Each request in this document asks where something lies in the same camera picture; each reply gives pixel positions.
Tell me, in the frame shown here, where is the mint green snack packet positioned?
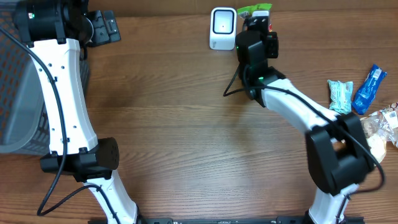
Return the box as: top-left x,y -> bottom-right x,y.
327,80 -> 354,114

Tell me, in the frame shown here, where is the blue snack bar wrapper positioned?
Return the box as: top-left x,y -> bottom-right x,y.
352,64 -> 387,115

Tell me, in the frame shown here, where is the beige foil snack pouch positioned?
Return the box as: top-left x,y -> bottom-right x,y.
360,102 -> 397,163

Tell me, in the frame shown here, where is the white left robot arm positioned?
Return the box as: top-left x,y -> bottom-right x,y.
13,1 -> 139,223

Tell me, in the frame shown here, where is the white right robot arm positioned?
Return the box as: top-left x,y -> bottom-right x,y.
235,12 -> 386,223

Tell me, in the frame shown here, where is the white barcode scanner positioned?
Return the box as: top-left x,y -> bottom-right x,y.
209,7 -> 237,50

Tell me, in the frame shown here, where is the grey plastic mesh basket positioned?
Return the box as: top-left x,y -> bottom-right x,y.
1,1 -> 89,155

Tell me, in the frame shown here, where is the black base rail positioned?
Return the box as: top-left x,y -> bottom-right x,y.
88,215 -> 365,224

